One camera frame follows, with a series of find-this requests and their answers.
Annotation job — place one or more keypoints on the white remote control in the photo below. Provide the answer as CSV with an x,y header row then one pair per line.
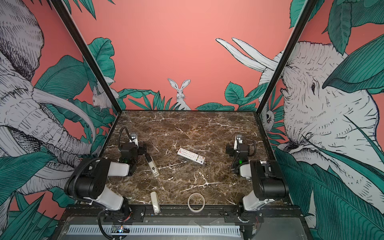
x,y
191,156

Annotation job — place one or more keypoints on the white remote battery cover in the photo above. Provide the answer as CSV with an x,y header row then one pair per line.
x,y
155,203

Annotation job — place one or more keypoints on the white ventilation grille strip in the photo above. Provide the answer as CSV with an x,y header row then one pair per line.
x,y
164,230

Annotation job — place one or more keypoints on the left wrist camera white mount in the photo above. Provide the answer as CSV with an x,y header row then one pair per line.
x,y
134,139

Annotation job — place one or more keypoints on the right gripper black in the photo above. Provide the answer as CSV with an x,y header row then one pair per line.
x,y
230,150

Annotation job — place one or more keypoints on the black white marker pen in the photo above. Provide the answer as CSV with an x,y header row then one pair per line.
x,y
152,165

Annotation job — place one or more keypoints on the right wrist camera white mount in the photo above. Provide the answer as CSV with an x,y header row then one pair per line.
x,y
238,141

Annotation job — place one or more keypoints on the black front mounting rail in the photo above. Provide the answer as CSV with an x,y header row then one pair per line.
x,y
230,214

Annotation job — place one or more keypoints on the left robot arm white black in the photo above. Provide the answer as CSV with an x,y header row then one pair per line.
x,y
88,182

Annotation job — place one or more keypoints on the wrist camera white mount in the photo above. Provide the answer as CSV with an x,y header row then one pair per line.
x,y
238,141
134,139

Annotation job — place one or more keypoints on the left black frame post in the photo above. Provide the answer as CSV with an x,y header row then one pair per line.
x,y
83,47

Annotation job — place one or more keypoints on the right black frame post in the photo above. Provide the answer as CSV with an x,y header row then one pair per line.
x,y
299,27

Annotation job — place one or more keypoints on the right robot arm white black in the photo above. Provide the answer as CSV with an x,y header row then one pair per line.
x,y
267,179

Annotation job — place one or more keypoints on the black frame post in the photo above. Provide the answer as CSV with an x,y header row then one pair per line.
x,y
83,47
299,27

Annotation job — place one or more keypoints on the small circuit board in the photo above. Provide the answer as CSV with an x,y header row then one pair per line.
x,y
120,230

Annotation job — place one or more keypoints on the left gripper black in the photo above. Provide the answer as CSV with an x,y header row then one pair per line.
x,y
141,150

